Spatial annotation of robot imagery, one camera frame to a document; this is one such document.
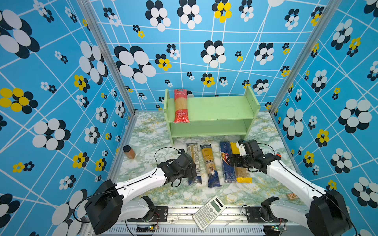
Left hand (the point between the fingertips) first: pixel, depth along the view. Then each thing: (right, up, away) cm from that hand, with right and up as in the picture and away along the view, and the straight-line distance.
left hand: (191, 170), depth 83 cm
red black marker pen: (+56, +5, +11) cm, 58 cm away
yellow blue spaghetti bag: (+12, -6, -1) cm, 13 cm away
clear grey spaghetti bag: (+1, +9, +10) cm, 14 cm away
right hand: (+24, +5, +2) cm, 25 cm away
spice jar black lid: (-40, +11, +5) cm, 42 cm away
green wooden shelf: (+12, +30, -4) cm, 33 cm away
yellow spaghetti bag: (+30, -3, +1) cm, 30 cm away
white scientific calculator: (+9, -19, -10) cm, 23 cm away
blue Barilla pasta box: (+22, -1, +1) cm, 22 cm away
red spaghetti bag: (-6, +39, 0) cm, 40 cm away
